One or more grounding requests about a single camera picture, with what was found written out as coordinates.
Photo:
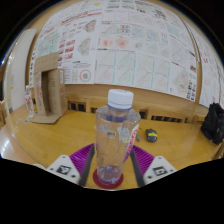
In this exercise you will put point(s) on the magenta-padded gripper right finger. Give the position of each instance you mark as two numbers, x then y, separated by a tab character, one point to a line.
158	170

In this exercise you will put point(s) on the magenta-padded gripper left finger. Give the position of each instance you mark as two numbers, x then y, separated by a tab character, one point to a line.
65	168

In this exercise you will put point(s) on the clear plastic water bottle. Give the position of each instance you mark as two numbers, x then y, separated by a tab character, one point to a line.
115	143

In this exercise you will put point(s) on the small black yellow device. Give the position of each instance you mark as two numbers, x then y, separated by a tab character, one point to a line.
151	135

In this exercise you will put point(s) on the flat round red coaster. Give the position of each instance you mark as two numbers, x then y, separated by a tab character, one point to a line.
108	187

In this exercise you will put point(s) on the black bag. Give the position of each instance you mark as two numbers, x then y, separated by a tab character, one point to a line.
213	125

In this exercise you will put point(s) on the brown cardboard box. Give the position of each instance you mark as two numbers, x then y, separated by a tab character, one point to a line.
55	93

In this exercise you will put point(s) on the narrow white printed wall poster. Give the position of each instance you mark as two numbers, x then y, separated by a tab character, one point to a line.
211	73

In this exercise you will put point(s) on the large white printed wall poster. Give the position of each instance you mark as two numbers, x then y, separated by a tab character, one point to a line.
133	50

